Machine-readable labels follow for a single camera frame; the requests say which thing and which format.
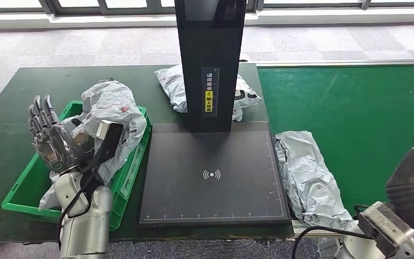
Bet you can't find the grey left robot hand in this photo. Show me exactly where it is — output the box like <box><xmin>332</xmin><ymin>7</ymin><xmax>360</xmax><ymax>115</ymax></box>
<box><xmin>27</xmin><ymin>94</ymin><xmax>95</xmax><ymax>175</ymax></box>

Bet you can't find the white red parcel with hole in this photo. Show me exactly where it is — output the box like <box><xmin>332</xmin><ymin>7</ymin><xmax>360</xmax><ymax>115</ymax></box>
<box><xmin>61</xmin><ymin>80</ymin><xmax>148</xmax><ymax>186</ymax></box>

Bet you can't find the green conveyor belt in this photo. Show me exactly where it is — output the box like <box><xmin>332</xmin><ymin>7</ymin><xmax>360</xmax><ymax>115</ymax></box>
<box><xmin>257</xmin><ymin>64</ymin><xmax>414</xmax><ymax>217</ymax></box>

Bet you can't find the plain grey parcel bag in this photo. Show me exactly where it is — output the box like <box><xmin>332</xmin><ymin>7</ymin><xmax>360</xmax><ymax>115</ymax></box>
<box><xmin>274</xmin><ymin>130</ymin><xmax>354</xmax><ymax>229</ymax></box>

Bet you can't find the white grey printed parcel bag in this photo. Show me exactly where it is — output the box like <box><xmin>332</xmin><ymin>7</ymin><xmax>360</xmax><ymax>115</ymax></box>
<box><xmin>154</xmin><ymin>64</ymin><xmax>263</xmax><ymax>123</ymax></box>

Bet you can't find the black inbound scanner machine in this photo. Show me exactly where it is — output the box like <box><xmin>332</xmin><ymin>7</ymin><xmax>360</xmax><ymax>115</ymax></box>
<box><xmin>138</xmin><ymin>0</ymin><xmax>292</xmax><ymax>228</ymax></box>

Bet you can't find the green plastic crate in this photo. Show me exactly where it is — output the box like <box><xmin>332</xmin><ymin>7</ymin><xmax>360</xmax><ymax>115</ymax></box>
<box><xmin>1</xmin><ymin>100</ymin><xmax>153</xmax><ymax>232</ymax></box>

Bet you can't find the dark framed window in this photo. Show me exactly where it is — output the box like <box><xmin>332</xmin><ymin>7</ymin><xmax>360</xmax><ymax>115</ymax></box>
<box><xmin>0</xmin><ymin>0</ymin><xmax>414</xmax><ymax>14</ymax></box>

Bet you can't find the black yellow instruction label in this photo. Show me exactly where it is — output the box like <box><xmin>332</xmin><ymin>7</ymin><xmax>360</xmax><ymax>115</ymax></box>
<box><xmin>201</xmin><ymin>67</ymin><xmax>221</xmax><ymax>118</ymax></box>

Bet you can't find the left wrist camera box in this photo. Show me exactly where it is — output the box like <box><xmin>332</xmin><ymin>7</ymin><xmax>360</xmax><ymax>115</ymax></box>
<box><xmin>95</xmin><ymin>120</ymin><xmax>125</xmax><ymax>162</ymax></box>

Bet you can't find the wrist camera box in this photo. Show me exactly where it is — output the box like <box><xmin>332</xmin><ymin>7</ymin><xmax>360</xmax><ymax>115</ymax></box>
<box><xmin>95</xmin><ymin>120</ymin><xmax>125</xmax><ymax>162</ymax></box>
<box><xmin>357</xmin><ymin>201</ymin><xmax>414</xmax><ymax>259</ymax></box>

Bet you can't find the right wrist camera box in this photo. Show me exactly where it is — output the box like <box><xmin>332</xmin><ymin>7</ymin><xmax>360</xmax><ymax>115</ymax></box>
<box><xmin>357</xmin><ymin>201</ymin><xmax>414</xmax><ymax>259</ymax></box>

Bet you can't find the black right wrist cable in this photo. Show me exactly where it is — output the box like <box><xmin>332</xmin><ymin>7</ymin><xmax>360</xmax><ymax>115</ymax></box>
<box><xmin>291</xmin><ymin>204</ymin><xmax>372</xmax><ymax>259</ymax></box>

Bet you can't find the aluminium conveyor frame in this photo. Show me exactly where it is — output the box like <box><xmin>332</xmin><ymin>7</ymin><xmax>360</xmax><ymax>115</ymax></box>
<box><xmin>255</xmin><ymin>60</ymin><xmax>414</xmax><ymax>259</ymax></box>

